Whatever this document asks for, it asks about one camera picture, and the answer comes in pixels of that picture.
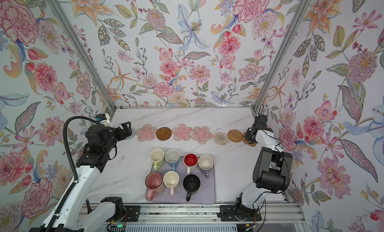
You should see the brown paw shaped coaster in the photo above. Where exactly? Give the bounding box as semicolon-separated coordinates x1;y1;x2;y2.
243;138;257;147

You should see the pink flower coaster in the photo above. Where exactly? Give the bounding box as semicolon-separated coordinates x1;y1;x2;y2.
171;123;193;141
136;124;158;142
191;126;214;145

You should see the woven rattan round coaster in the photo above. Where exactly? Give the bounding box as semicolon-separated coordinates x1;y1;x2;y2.
227;130;244;143

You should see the brown wooden round coaster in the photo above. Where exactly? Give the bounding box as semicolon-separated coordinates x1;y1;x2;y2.
156;127;172;141

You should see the white embroidered round coaster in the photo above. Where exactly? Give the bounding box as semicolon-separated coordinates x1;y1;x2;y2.
213;132;229;145

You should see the lilac mug white inside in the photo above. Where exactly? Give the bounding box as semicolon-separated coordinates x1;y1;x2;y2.
198;155;214;179

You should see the grey round knitted coaster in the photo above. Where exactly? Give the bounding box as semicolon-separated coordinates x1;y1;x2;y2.
127;128;136;139

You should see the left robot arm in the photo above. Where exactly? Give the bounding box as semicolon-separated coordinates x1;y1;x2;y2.
30;113;133;232

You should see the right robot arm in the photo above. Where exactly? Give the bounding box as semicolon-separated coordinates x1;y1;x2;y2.
234;114;293;220

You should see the green mug white inside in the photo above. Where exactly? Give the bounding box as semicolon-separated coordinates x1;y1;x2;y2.
150;149;165;171

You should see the blue mug white inside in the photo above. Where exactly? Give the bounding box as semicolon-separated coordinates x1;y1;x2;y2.
165;149;180;171

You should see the red inside white mug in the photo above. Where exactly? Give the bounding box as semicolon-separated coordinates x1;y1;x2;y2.
183;153;199;175

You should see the lilac drying mat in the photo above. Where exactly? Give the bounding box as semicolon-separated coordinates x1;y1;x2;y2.
152;156;216;205

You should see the black mug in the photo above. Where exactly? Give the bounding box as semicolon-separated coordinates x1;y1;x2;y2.
183;175;201;202

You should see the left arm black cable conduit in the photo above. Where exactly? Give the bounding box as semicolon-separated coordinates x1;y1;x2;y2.
44;116;100;232

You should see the cream mug pink handle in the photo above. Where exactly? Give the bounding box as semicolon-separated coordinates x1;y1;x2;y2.
163;171;180;196

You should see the left corner aluminium post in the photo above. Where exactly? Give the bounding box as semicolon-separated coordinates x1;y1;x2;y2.
46;0;117;112

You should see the corner aluminium post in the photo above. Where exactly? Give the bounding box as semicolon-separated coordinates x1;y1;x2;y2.
46;0;117;112
253;0;312;113

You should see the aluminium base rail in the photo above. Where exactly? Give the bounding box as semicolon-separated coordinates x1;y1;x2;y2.
92;201;309;232

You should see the right corner aluminium post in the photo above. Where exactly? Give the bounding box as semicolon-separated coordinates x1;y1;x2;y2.
253;0;312;113

